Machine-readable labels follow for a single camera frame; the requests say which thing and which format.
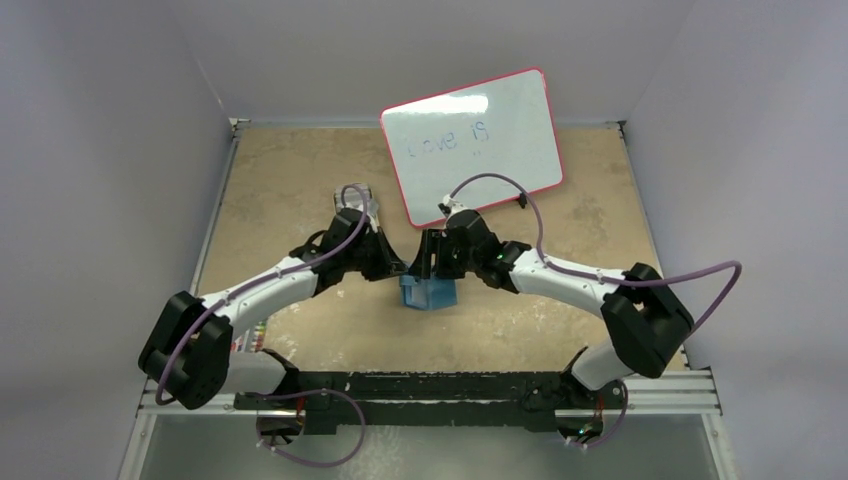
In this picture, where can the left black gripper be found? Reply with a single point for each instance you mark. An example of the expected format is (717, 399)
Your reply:
(388, 264)

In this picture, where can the beige oval tray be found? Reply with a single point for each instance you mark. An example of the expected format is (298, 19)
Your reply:
(358, 196)

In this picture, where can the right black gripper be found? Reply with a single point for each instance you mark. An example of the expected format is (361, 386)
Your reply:
(437, 250)

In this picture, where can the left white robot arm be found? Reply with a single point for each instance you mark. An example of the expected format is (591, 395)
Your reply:
(189, 352)

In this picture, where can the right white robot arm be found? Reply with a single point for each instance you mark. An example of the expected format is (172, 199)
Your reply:
(645, 321)

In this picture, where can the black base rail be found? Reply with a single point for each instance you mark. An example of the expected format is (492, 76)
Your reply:
(536, 401)

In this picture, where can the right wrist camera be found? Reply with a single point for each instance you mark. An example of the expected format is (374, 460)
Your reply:
(449, 206)

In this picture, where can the red framed whiteboard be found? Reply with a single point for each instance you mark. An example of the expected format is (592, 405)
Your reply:
(471, 143)

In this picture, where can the colourful marker box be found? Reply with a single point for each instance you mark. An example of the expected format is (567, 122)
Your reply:
(252, 340)

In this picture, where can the blue leather card holder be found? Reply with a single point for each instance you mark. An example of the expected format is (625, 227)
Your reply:
(427, 294)

